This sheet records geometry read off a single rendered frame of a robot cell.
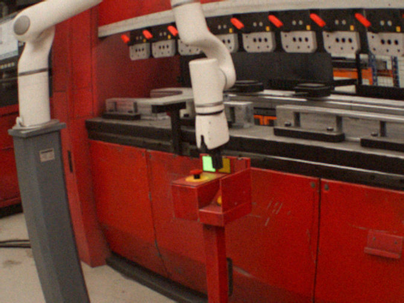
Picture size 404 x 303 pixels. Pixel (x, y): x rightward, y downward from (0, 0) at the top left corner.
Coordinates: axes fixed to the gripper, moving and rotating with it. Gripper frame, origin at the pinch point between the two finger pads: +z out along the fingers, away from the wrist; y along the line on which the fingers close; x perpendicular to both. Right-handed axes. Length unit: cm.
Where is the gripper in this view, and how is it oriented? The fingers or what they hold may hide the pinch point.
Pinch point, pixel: (217, 162)
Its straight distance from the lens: 164.7
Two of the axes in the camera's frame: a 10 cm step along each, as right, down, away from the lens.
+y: -6.4, 2.8, -7.2
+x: 7.6, 0.7, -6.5
